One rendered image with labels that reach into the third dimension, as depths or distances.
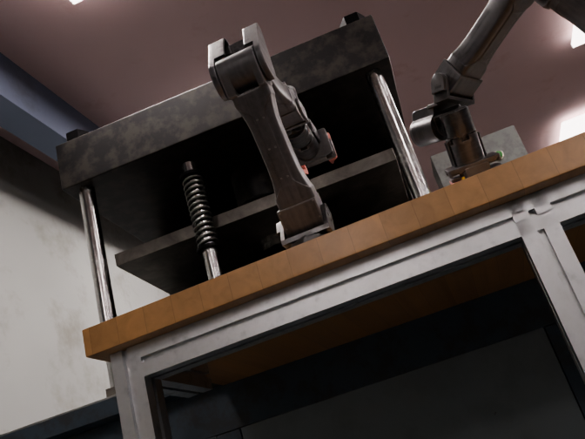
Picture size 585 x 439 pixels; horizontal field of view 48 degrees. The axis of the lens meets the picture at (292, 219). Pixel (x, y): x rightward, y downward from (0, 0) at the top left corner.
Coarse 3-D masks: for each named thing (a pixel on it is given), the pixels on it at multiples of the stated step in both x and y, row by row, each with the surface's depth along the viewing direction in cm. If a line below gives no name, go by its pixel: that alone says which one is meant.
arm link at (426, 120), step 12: (432, 84) 126; (444, 84) 124; (444, 96) 125; (432, 108) 130; (444, 108) 130; (420, 120) 132; (432, 120) 129; (420, 132) 131; (432, 132) 129; (420, 144) 133
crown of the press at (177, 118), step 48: (336, 48) 233; (384, 48) 228; (192, 96) 243; (336, 96) 239; (96, 144) 248; (144, 144) 242; (192, 144) 241; (240, 144) 251; (336, 144) 271; (384, 144) 283; (96, 192) 253; (144, 192) 263; (240, 192) 262; (144, 240) 303
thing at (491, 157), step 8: (472, 136) 125; (456, 144) 126; (464, 144) 125; (472, 144) 125; (480, 144) 126; (456, 152) 126; (464, 152) 125; (472, 152) 125; (480, 152) 126; (496, 152) 127; (456, 160) 127; (464, 160) 126; (472, 160) 125; (480, 160) 125; (488, 160) 125; (496, 160) 125; (448, 168) 131; (456, 168) 126; (464, 168) 125; (448, 176) 128
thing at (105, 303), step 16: (368, 80) 230; (384, 80) 229; (384, 96) 225; (384, 112) 224; (400, 128) 220; (400, 144) 218; (400, 160) 217; (416, 160) 215; (416, 176) 212; (80, 192) 246; (416, 192) 211; (96, 208) 244; (96, 224) 241; (96, 240) 237; (96, 256) 235; (96, 272) 232; (96, 288) 230; (112, 304) 229; (112, 384) 216
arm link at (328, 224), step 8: (320, 208) 106; (328, 208) 108; (328, 216) 105; (280, 224) 107; (328, 224) 102; (280, 232) 105; (304, 232) 103; (312, 232) 102; (320, 232) 103; (328, 232) 103; (280, 240) 104; (288, 240) 103; (296, 240) 103; (288, 248) 105
